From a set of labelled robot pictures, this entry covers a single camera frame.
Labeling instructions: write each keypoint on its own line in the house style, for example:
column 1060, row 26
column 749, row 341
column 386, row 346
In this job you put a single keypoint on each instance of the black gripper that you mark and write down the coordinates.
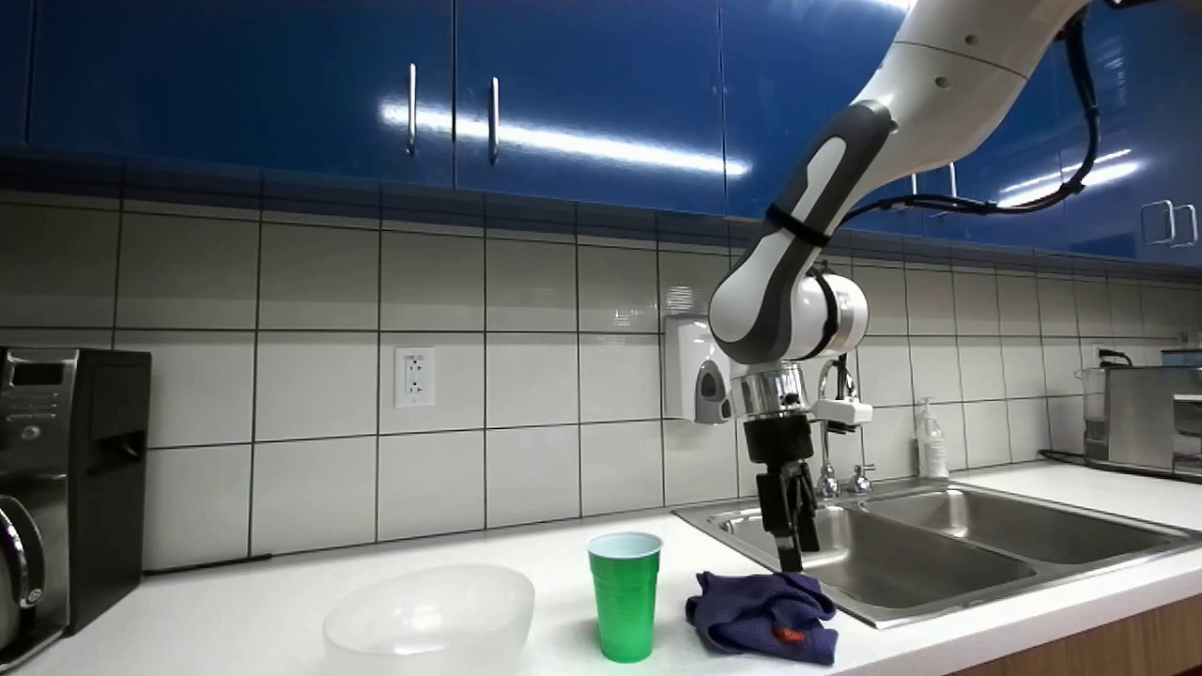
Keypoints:
column 782, row 445

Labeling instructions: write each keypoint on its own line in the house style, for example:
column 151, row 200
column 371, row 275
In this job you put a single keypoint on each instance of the blue waffle-weave cloth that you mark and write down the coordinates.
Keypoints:
column 765, row 623

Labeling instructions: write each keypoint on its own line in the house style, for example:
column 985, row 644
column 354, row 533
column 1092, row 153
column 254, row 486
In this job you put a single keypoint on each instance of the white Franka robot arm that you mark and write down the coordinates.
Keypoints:
column 924, row 88

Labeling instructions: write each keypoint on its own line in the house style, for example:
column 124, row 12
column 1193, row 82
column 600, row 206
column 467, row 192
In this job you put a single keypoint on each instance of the clear plastic bowl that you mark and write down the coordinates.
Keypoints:
column 426, row 623

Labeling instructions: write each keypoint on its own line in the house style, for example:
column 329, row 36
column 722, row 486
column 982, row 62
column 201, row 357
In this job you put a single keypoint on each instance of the chrome gooseneck faucet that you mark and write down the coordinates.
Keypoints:
column 829, row 475

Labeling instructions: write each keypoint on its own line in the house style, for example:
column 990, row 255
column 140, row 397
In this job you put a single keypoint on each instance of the clear pump soap bottle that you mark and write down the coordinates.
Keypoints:
column 928, row 445

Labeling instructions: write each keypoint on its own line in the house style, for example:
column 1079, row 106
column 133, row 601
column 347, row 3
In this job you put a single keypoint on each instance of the stainless steel double sink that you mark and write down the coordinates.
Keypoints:
column 950, row 549

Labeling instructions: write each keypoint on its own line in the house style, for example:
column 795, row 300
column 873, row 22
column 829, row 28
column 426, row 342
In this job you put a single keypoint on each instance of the green plastic cup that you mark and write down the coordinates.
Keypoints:
column 625, row 601

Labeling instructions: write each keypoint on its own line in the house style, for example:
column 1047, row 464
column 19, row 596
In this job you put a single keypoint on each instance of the wooden sink front panel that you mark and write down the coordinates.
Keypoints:
column 1103, row 644

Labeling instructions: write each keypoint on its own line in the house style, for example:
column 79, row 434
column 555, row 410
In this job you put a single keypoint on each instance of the metal countertop appliance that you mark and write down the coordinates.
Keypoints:
column 1147, row 417

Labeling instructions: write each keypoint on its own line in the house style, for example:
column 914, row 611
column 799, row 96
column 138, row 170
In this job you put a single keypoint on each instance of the blue upper cabinet door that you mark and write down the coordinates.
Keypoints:
column 800, row 62
column 1112, row 76
column 601, row 62
column 14, row 62
column 1187, row 126
column 225, row 76
column 1028, row 165

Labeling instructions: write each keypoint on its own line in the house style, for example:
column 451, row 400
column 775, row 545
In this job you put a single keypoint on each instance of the black and steel coffee maker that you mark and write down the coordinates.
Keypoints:
column 98, row 475

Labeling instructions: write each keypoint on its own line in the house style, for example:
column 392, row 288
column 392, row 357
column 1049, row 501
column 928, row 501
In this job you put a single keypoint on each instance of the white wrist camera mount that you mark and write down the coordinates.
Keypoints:
column 841, row 410

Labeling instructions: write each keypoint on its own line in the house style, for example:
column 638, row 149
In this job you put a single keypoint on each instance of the white wall soap dispenser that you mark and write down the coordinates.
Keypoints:
column 684, row 379

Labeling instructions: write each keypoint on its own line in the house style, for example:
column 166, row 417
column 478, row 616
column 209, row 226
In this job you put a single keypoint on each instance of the white wall outlet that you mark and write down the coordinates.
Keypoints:
column 414, row 379

